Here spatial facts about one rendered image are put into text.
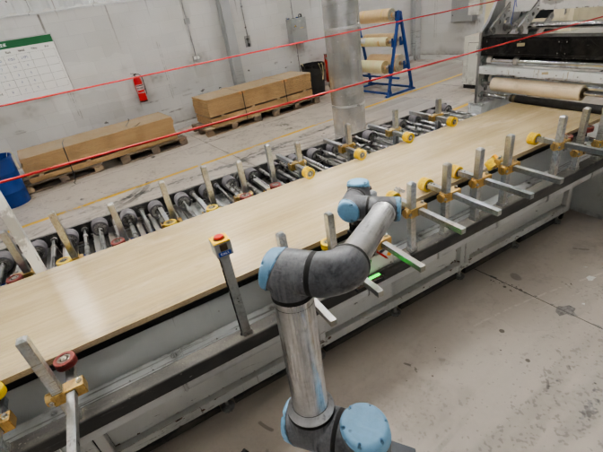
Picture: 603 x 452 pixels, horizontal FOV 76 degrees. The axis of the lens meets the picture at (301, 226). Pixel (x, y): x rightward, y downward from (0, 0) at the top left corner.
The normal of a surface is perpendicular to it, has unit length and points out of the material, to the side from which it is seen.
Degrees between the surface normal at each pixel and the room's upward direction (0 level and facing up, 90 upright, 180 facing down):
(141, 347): 90
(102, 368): 90
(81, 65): 90
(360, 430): 5
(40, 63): 90
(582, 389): 0
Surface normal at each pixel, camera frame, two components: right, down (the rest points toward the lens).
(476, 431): -0.15, -0.85
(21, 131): 0.57, 0.34
